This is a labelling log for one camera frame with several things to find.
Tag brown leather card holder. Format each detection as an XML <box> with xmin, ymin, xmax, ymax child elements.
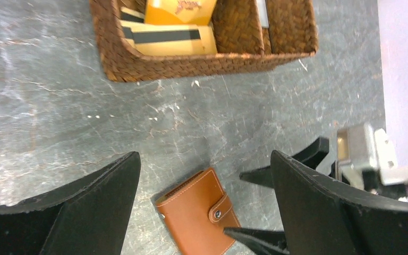
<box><xmin>155</xmin><ymin>167</ymin><xmax>240</xmax><ymax>255</ymax></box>

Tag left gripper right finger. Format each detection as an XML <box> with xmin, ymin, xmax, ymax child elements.
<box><xmin>270</xmin><ymin>150</ymin><xmax>408</xmax><ymax>254</ymax></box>

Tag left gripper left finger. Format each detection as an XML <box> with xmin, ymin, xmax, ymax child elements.
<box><xmin>0</xmin><ymin>151</ymin><xmax>141</xmax><ymax>254</ymax></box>

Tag brown wicker divided basket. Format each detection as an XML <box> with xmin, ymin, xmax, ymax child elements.
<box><xmin>90</xmin><ymin>1</ymin><xmax>318</xmax><ymax>82</ymax></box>

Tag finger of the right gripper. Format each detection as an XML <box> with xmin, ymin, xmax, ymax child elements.
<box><xmin>223</xmin><ymin>227</ymin><xmax>290</xmax><ymax>255</ymax></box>
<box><xmin>239</xmin><ymin>137</ymin><xmax>330</xmax><ymax>189</ymax></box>

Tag gold card in basket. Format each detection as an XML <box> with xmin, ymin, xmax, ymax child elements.
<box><xmin>120</xmin><ymin>1</ymin><xmax>217</xmax><ymax>56</ymax></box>

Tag white cards in basket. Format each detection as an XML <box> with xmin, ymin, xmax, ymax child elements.
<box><xmin>256</xmin><ymin>0</ymin><xmax>269</xmax><ymax>28</ymax></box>

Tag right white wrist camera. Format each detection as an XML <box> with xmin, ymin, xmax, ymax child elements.
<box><xmin>331</xmin><ymin>123</ymin><xmax>408</xmax><ymax>202</ymax></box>

